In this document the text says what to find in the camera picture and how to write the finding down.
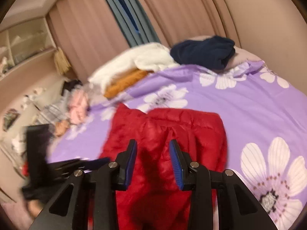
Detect orange garment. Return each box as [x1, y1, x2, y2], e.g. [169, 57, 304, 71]
[104, 69, 150, 99]

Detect small orange cloth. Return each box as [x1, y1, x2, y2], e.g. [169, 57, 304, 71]
[54, 120, 70, 137]

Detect hanging straw tassel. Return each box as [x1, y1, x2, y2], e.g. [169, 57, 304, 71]
[54, 48, 72, 75]

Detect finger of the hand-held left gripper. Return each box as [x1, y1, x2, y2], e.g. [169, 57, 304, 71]
[49, 158, 111, 176]

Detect beige pillow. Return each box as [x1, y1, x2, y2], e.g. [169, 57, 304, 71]
[223, 48, 262, 70]

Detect navy garment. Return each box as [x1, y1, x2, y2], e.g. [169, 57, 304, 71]
[170, 35, 235, 70]

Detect grey plaid cloth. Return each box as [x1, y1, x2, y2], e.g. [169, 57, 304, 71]
[36, 101, 72, 125]

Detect teal curtain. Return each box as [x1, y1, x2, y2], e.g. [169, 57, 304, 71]
[96, 0, 161, 47]

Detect purple floral bed sheet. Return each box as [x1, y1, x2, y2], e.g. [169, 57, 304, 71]
[47, 60, 305, 230]

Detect black cloth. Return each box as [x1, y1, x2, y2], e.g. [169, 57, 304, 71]
[61, 80, 83, 96]

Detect beige wall cabinet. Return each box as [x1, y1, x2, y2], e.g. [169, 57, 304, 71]
[0, 14, 57, 77]

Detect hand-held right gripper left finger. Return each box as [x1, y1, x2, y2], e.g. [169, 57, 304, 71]
[29, 139, 138, 230]

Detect pink garment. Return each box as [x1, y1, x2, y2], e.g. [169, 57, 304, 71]
[68, 90, 90, 125]

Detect white fleece garment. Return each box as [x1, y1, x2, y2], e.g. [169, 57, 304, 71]
[87, 42, 179, 93]

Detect red puffer jacket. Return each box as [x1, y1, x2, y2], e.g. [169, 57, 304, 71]
[87, 103, 228, 230]

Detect beige curtain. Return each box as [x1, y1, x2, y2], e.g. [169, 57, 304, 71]
[127, 0, 240, 48]
[47, 0, 130, 77]

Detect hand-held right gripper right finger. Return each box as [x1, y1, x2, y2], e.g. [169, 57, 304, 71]
[169, 139, 279, 230]

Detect white plush toys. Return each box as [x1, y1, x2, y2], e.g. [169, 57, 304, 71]
[23, 87, 46, 106]

